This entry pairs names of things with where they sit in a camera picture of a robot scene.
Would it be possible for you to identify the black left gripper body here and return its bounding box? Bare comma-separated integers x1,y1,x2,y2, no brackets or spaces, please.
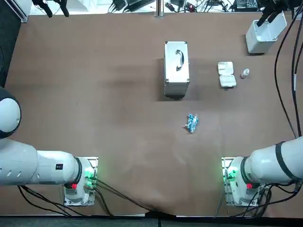
32,0,69,6

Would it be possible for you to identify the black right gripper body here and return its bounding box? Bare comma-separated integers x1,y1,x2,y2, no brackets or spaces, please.
259,0,295,12

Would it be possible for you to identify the white open pill box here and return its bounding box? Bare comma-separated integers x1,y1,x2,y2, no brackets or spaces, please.
217,61,237,89

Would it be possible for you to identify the silver aluminium medicine case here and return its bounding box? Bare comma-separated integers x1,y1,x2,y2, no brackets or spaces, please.
163,41,191,96

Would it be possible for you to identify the black power adapter with label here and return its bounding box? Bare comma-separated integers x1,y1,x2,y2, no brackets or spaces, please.
234,0,259,11

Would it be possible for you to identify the white bin with lid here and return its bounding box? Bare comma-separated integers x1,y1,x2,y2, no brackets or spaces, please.
245,11,287,54

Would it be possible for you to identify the small black power adapter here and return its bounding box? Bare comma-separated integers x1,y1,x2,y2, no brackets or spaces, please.
110,0,126,11

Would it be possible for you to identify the blue blister pill packet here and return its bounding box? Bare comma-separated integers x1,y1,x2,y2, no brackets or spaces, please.
183,113,199,135

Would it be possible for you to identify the aluminium frame rail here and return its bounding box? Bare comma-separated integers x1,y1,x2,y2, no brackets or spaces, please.
11,0,32,24

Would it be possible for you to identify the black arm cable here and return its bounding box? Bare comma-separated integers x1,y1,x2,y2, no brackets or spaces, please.
274,13,299,139
291,6,303,134

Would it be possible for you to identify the aluminium post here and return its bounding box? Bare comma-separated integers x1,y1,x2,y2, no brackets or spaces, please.
154,0,164,18

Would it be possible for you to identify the black base cable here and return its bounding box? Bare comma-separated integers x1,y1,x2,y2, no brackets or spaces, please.
93,177,177,217

